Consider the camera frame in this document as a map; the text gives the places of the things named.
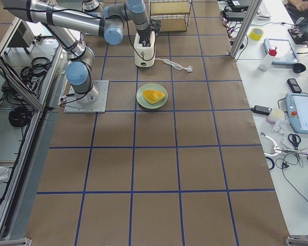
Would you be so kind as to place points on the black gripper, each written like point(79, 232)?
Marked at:
point(145, 35)

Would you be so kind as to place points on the white two-slot toaster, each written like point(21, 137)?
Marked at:
point(144, 56)

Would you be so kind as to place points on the pale green round plate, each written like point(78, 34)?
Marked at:
point(151, 86)

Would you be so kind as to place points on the yellow triangular bread on plate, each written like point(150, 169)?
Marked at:
point(153, 96)

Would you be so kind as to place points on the yellow tape roll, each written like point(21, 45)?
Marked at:
point(256, 34)

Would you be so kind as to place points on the grey control box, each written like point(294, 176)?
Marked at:
point(23, 38)

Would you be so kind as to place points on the red-capped plastic bottle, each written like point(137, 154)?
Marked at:
point(268, 59)

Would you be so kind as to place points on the black power adapter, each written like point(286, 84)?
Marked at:
point(261, 110)

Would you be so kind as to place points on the upper teach pendant tablet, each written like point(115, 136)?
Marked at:
point(286, 55)

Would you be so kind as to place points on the white cup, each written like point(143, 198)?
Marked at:
point(275, 115)

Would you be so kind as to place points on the black round cap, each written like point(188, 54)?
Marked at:
point(298, 68)

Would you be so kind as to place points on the black phone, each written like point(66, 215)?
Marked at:
point(293, 85)

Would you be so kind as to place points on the lower blue teach pendant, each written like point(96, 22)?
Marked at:
point(297, 111)

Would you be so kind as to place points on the blue tape roll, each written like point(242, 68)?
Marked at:
point(271, 166)

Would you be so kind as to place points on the black scissors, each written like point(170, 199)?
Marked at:
point(294, 139)

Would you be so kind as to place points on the wooden wire-frame shelf rack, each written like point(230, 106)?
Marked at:
point(174, 15)

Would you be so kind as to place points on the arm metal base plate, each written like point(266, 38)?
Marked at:
point(94, 101)

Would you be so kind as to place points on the aluminium frame post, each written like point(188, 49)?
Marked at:
point(252, 10)

